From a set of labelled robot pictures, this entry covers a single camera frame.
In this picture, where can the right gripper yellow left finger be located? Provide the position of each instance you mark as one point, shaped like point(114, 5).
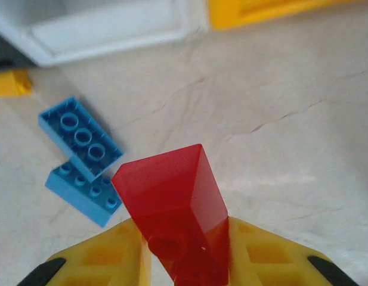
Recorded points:
point(106, 256)

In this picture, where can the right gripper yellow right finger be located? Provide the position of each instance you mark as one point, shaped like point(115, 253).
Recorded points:
point(276, 259)

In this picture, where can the red sloped lego brick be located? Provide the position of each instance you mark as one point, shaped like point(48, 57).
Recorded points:
point(171, 193)

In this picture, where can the blue lego brick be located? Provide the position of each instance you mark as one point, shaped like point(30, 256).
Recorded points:
point(82, 138)
point(79, 196)

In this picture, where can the yellow lego brick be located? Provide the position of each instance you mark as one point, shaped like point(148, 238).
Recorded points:
point(10, 83)

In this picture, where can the white plastic container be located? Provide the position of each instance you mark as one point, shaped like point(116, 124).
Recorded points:
point(112, 32)

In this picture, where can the black plastic container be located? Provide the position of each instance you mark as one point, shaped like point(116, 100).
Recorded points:
point(7, 50)

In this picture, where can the orange plastic container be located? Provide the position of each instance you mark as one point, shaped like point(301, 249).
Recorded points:
point(291, 12)

